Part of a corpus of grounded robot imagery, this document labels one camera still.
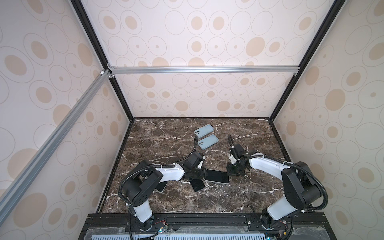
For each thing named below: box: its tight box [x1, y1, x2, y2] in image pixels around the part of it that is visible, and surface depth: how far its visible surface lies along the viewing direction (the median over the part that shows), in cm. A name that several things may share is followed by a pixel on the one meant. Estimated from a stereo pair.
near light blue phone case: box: [197, 134, 220, 150], surface depth 108 cm
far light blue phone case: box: [194, 124, 215, 138], surface depth 115 cm
